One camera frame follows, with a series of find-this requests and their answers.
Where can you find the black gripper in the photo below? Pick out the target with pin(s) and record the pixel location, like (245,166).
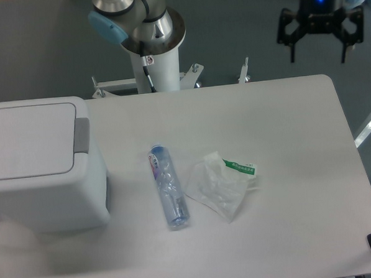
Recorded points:
(322,17)

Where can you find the white lidded trash can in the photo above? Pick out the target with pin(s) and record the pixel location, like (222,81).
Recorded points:
(53,176)

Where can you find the clear plastic wrapper bag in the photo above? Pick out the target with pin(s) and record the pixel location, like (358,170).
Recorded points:
(220,184)

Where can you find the clear plastic water bottle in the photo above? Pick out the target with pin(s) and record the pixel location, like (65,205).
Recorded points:
(169,189)

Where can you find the white metal base frame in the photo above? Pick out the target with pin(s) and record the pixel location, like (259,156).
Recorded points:
(189,79)

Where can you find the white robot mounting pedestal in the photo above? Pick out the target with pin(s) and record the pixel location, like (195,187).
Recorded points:
(164,72)

